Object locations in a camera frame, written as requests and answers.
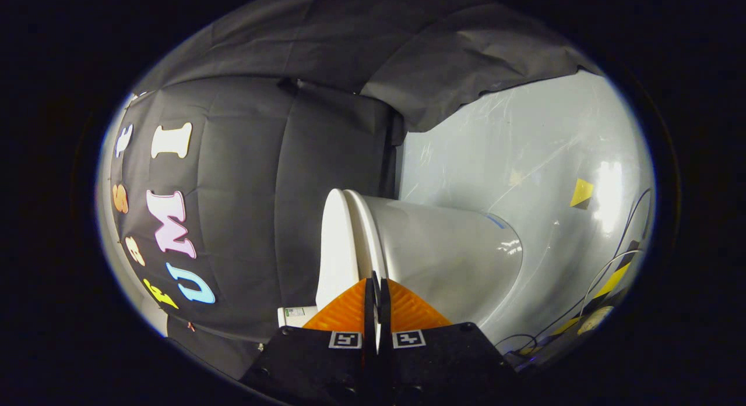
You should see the yellow floor tape piece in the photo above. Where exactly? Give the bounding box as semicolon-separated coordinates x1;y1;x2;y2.
569;178;594;210

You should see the white toilet seat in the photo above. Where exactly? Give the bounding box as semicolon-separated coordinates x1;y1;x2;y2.
344;189;388;278

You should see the yellow black hazard tape strip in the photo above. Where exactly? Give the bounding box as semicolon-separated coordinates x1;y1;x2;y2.
519;243;640;355

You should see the white toilet tank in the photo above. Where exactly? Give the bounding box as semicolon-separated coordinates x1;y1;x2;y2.
279;306;319;329

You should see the white cable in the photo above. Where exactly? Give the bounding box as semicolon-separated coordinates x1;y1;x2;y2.
580;249;643;305

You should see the beige round object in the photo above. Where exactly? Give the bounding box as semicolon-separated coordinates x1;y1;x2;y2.
577;305;614;336

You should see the dark cable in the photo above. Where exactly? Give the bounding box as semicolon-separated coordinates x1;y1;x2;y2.
615;188;653;261

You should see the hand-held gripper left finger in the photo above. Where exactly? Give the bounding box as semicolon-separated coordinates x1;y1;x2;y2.
242;272;376;406

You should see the black backdrop cloth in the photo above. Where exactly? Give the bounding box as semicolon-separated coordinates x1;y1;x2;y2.
96;0;604;380

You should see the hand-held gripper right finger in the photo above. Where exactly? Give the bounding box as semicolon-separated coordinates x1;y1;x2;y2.
376;275;516;406

